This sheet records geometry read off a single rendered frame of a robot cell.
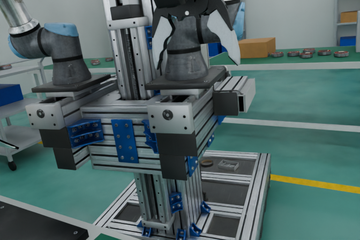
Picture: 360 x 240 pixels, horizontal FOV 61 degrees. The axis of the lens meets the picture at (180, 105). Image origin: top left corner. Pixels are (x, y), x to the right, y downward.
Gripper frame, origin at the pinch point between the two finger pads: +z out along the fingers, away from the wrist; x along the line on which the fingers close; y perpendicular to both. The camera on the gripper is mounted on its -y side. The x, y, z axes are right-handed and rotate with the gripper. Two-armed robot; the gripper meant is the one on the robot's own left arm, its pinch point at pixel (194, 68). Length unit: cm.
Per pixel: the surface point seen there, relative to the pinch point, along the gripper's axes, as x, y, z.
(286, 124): -6, 225, 97
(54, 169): 197, 145, 115
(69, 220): 41, 5, 40
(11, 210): 59, 2, 38
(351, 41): -104, 570, 71
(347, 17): -97, 573, 30
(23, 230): 48, -3, 38
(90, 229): 33, 3, 40
